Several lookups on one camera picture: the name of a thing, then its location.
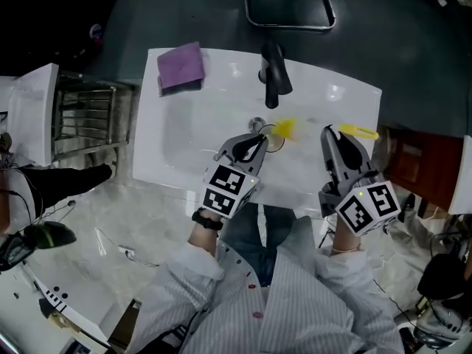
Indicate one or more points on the white crumpled sheet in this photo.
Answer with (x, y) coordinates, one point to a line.
(413, 231)

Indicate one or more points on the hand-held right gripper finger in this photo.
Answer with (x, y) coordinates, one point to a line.
(355, 157)
(332, 149)

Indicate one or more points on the red blue white can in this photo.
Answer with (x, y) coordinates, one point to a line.
(96, 31)

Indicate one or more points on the white cabinet black marks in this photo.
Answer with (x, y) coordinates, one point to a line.
(73, 323)

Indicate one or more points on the black faucet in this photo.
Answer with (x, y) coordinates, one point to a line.
(274, 79)

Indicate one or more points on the white sink on steel rack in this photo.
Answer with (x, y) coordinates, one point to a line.
(29, 116)

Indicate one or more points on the black wristwatch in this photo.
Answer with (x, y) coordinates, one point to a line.
(208, 221)

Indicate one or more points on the person's right forearm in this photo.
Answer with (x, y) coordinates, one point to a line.
(344, 236)

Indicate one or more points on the white ceramic sink basin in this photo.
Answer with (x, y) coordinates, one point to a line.
(191, 142)

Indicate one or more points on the white power strip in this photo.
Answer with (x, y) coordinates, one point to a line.
(126, 251)

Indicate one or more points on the large black cabinet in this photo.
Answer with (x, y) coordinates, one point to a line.
(48, 24)

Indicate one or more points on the white sink on wooden cabinet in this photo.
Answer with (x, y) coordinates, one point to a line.
(462, 183)

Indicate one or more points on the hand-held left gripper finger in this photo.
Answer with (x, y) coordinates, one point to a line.
(260, 157)
(230, 146)

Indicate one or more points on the striped white shirt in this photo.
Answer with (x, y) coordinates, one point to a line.
(302, 308)

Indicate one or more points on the steel rack stand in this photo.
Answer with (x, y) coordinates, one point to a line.
(88, 124)

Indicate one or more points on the person's left forearm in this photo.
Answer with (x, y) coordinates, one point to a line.
(204, 242)

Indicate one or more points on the black chair chrome frame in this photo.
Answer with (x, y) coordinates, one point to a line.
(291, 26)

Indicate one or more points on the black case green stripe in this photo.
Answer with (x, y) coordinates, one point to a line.
(51, 234)

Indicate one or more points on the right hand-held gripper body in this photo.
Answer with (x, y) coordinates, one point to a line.
(368, 205)

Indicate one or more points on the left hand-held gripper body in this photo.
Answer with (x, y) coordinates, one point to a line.
(228, 190)

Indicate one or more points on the brown wooden cabinet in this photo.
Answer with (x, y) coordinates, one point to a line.
(420, 164)

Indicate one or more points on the blue jeans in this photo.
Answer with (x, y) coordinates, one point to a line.
(254, 242)

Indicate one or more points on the yellow scrubbing sponge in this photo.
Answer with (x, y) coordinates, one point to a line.
(284, 127)

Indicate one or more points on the purple cloth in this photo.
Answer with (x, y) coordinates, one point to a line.
(180, 65)

